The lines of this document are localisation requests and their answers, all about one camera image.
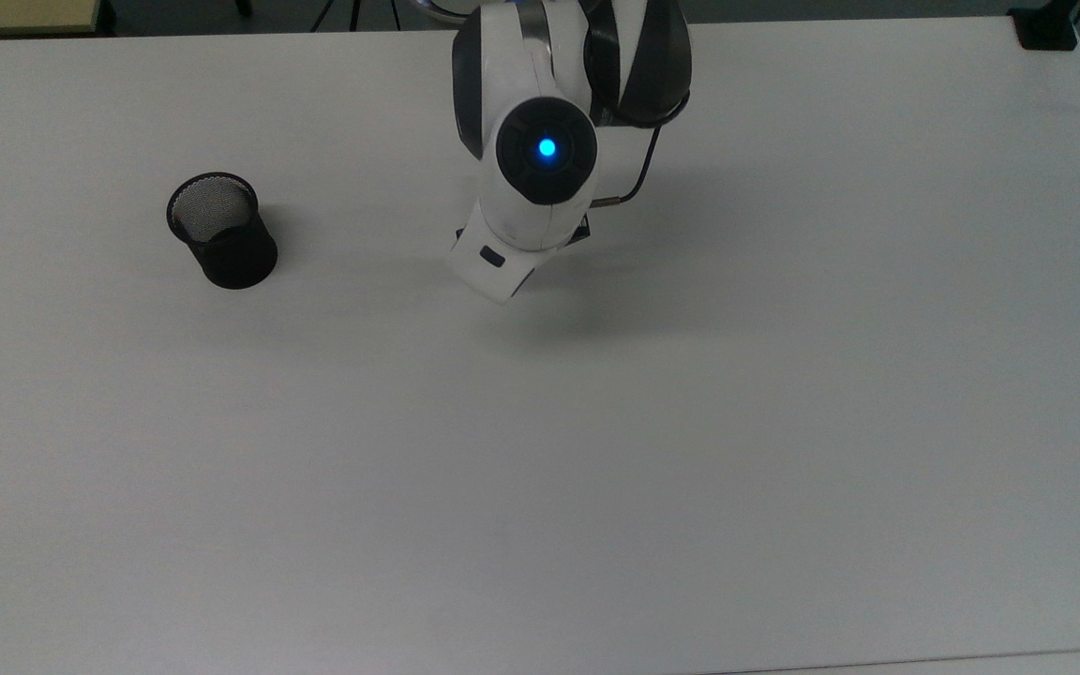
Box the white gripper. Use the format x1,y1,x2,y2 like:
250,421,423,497
446,200,592,307

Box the black mesh pen cup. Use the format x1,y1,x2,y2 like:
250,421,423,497
166,172,279,291

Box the black tripod legs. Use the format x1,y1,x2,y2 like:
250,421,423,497
310,0,405,33

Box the beige wooden desk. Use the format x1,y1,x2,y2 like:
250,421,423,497
0,0,102,38

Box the black table clamp block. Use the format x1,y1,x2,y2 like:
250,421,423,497
1009,0,1080,52

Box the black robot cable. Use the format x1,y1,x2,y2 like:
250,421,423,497
593,89,696,208

